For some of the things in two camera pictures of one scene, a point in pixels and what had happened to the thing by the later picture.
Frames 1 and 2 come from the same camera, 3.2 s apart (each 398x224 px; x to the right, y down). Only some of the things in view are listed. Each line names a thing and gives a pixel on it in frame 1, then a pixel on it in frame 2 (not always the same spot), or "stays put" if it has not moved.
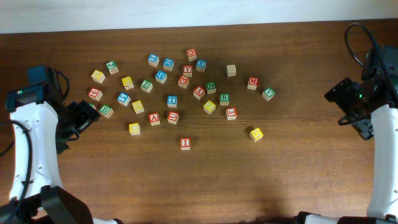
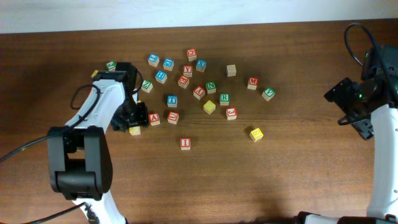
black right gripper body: [343, 95] stays put
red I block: [185, 144] stays put
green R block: [224, 99] stays put
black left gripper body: [75, 117] → [130, 114]
